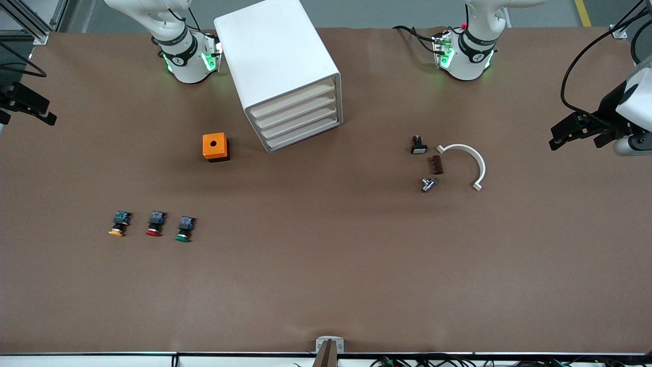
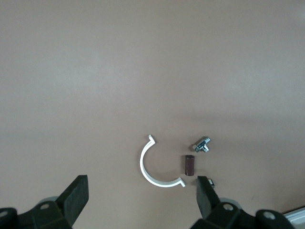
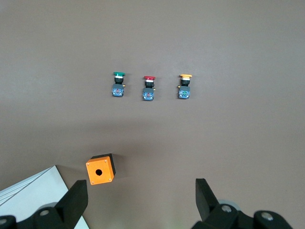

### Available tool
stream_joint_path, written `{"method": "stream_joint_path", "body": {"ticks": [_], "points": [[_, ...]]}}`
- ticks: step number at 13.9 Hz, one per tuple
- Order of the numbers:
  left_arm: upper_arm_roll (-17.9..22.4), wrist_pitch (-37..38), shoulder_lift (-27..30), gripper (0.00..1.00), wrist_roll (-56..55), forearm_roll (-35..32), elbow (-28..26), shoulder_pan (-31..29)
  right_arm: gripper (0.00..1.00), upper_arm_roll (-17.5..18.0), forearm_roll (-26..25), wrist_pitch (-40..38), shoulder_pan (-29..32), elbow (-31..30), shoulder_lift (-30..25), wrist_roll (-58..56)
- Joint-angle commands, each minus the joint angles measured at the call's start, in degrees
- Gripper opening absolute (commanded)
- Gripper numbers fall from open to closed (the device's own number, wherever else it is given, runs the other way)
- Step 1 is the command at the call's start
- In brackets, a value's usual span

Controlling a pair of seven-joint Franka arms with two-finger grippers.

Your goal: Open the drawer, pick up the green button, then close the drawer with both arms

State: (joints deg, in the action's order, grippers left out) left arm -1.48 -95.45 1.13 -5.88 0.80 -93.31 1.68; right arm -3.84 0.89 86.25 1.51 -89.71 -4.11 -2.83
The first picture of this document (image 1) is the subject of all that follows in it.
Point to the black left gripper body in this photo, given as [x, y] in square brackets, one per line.
[607, 111]

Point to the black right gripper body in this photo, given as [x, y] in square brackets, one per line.
[11, 94]

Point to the green push button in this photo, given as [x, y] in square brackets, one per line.
[185, 228]

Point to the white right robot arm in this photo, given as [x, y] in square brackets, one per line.
[188, 66]

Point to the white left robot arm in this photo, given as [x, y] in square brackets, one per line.
[466, 69]

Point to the yellow push button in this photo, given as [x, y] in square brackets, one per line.
[120, 221]

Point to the black button white face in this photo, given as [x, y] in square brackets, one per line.
[418, 146]

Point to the red push button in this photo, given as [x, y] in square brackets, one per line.
[155, 221]

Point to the white drawer cabinet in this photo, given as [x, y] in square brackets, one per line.
[275, 51]

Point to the brown terminal block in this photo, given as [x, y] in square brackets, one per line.
[435, 165]

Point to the small metal connector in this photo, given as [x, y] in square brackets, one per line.
[429, 184]

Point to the orange box with hole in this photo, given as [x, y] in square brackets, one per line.
[211, 148]

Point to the brown table mat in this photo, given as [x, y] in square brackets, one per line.
[326, 265]

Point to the aluminium frame profile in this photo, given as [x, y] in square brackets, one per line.
[41, 36]
[619, 32]

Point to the white curved bracket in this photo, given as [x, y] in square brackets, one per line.
[479, 162]

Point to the white table edge rail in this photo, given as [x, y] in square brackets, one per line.
[102, 361]

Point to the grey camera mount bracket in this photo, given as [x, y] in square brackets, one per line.
[329, 346]

